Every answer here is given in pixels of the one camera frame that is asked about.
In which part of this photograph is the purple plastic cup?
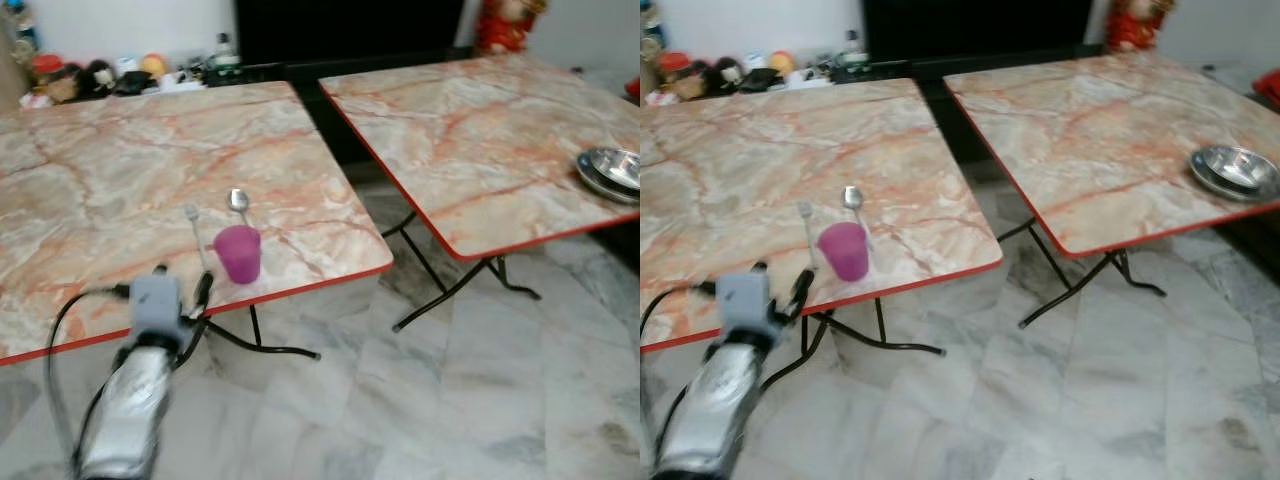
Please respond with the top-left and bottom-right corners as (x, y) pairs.
(213, 225), (263, 284)
(818, 222), (870, 282)

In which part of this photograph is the steel fork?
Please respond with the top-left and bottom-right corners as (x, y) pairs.
(184, 204), (214, 273)
(796, 201), (824, 267)

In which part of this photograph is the marble folding table with cutlery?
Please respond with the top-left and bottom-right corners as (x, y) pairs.
(640, 78), (1005, 391)
(0, 80), (395, 367)

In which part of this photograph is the steel spoon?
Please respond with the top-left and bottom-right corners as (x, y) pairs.
(227, 188), (264, 239)
(842, 186), (873, 241)

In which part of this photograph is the steel bowl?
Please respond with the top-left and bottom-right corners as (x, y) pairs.
(582, 148), (641, 194)
(1196, 145), (1280, 193)

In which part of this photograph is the steel plate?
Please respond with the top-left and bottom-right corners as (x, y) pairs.
(575, 158), (641, 207)
(1188, 158), (1276, 204)

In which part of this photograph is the brown plush toy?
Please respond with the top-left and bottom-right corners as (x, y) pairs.
(44, 66), (83, 105)
(673, 66), (712, 102)

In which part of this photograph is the black plush toy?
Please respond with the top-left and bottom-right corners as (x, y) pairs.
(711, 57), (747, 94)
(83, 60), (117, 98)

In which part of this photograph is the blue figurine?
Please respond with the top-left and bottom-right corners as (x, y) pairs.
(0, 0), (42, 57)
(640, 0), (667, 61)

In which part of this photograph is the black television screen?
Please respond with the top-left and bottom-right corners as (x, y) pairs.
(234, 0), (471, 67)
(862, 0), (1097, 63)

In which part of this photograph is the marble folding table with bowl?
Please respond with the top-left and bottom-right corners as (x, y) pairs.
(944, 50), (1280, 330)
(319, 52), (641, 332)

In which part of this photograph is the red figurine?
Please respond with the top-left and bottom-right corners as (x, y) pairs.
(474, 0), (548, 54)
(1104, 0), (1177, 52)

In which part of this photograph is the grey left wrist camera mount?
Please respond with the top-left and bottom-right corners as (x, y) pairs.
(714, 272), (779, 346)
(128, 275), (188, 349)

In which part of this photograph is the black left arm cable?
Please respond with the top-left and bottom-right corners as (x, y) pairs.
(640, 282), (717, 336)
(44, 284), (133, 456)

